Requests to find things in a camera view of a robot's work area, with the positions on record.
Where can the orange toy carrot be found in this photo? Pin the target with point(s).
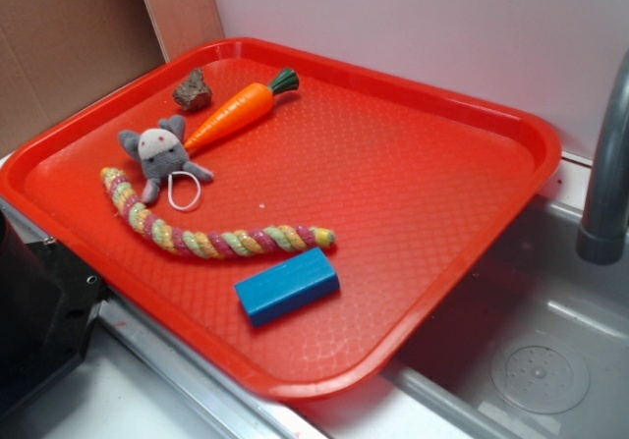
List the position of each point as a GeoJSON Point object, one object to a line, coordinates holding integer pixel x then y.
{"type": "Point", "coordinates": [248, 105]}

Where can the brown cardboard panel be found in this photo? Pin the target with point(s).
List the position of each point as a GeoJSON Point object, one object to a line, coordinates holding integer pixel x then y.
{"type": "Point", "coordinates": [59, 56]}

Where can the blue rectangular block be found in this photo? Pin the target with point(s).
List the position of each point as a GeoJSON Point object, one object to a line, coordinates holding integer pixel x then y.
{"type": "Point", "coordinates": [287, 286]}

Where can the grey plush mouse toy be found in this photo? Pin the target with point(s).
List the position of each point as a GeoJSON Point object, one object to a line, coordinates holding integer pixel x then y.
{"type": "Point", "coordinates": [161, 153]}

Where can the grey toy sink basin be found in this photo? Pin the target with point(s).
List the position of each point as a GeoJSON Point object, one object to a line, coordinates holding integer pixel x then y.
{"type": "Point", "coordinates": [532, 343]}

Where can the red plastic tray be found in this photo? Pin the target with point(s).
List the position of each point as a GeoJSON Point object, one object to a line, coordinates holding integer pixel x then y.
{"type": "Point", "coordinates": [416, 183]}

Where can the multicolour braided rope toy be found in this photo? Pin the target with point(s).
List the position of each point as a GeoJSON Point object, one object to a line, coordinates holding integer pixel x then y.
{"type": "Point", "coordinates": [208, 245]}

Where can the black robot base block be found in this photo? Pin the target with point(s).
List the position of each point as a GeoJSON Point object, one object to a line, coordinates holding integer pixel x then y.
{"type": "Point", "coordinates": [49, 300]}

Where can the brown grey rock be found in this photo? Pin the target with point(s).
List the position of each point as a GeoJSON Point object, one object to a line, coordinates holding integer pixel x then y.
{"type": "Point", "coordinates": [193, 94]}

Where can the grey toy faucet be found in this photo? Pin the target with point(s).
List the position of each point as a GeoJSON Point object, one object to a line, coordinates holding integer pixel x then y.
{"type": "Point", "coordinates": [604, 224]}

